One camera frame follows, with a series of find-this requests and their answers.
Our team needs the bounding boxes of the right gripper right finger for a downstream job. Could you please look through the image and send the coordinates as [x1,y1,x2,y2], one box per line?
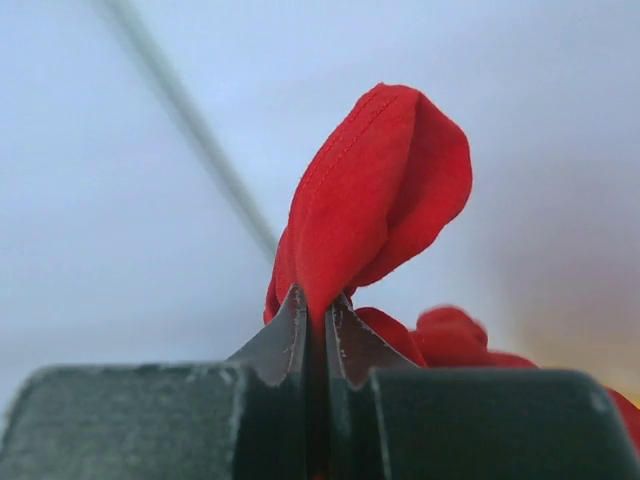
[325,299,639,480]

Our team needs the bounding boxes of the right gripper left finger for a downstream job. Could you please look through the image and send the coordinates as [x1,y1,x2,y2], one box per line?
[1,287,308,479]

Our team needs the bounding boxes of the red t shirt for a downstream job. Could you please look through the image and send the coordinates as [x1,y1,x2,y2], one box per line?
[262,82,640,451]

